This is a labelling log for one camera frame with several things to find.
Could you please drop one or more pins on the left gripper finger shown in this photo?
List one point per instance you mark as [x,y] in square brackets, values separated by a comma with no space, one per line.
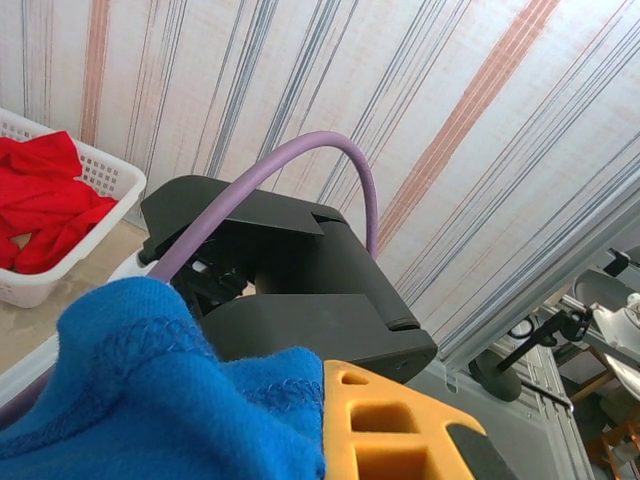
[400,430]

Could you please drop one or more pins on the white plastic basket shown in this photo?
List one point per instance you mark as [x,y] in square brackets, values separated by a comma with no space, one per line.
[100,240]

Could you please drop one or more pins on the red cloth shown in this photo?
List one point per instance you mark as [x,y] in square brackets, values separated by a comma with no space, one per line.
[45,190]

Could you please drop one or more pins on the aluminium enclosure post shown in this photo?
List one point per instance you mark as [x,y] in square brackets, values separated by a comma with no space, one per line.
[525,310]

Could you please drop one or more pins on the blue t-shirt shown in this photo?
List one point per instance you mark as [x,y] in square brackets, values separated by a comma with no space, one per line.
[150,400]

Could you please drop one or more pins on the wooden stool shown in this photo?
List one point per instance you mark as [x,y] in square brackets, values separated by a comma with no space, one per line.
[615,435]

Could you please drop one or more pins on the black round stand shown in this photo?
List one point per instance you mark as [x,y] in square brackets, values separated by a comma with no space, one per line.
[497,377]

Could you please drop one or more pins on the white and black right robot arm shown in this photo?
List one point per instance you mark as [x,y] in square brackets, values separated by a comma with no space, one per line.
[325,270]

